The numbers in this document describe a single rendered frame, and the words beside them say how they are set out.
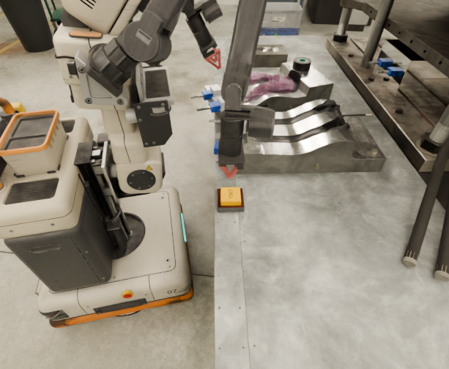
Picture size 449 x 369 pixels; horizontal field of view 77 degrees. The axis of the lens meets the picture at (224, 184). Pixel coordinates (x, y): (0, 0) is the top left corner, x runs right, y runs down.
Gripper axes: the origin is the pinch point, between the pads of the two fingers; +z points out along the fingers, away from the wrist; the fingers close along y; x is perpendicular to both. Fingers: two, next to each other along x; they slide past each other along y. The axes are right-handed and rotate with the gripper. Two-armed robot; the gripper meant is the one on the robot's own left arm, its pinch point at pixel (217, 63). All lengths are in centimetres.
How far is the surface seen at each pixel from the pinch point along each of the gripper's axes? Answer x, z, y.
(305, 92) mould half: -27.1, 26.5, -10.2
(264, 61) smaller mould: -23, 29, 35
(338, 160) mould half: -21, 26, -51
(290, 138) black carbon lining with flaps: -10.5, 18.2, -39.6
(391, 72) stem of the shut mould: -70, 48, -1
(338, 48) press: -71, 59, 56
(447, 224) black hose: -35, 33, -81
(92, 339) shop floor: 110, 56, -58
